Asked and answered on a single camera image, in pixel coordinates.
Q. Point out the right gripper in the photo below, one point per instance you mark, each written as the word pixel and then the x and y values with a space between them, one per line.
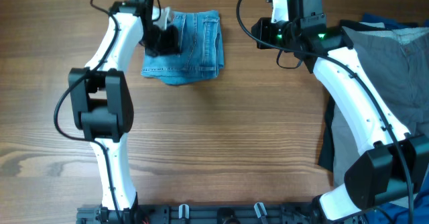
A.
pixel 265 25

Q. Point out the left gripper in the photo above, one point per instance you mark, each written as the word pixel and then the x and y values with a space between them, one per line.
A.
pixel 172 43

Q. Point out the light blue denim jeans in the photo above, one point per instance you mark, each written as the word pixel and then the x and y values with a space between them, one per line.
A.
pixel 201 54

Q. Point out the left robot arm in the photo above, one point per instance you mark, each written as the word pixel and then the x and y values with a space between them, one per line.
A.
pixel 102 107

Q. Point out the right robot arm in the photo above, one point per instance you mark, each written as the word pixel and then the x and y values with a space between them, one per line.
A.
pixel 391 163

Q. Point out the grey folded shorts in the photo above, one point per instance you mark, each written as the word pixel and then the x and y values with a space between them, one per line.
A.
pixel 396 63

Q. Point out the left grey rail clip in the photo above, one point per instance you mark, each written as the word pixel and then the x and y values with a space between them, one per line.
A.
pixel 183 211

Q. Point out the grey rail clip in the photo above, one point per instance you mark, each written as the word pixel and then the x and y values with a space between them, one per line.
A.
pixel 260 210
pixel 183 211

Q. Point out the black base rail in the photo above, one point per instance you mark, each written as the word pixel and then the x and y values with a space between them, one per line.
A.
pixel 167 214

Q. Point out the right grey rail clip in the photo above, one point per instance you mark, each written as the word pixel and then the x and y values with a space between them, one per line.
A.
pixel 260 210

